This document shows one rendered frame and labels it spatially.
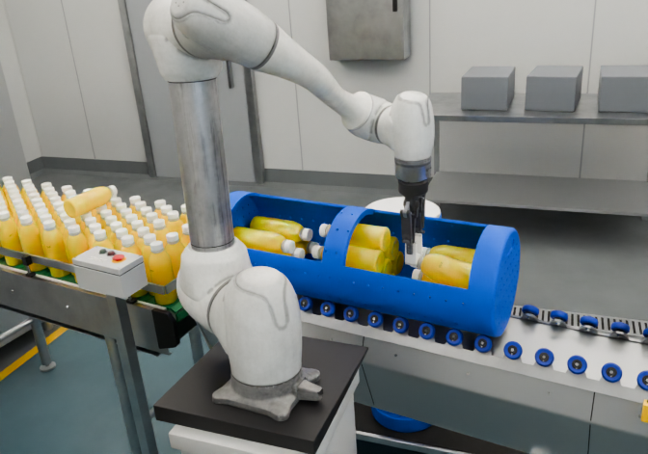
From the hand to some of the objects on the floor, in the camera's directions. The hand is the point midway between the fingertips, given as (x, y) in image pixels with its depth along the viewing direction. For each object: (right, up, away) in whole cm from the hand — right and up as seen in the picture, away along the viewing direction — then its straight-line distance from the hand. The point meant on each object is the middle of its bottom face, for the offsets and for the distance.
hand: (414, 249), depth 164 cm
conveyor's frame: (-126, -87, +121) cm, 195 cm away
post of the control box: (-82, -106, +67) cm, 150 cm away
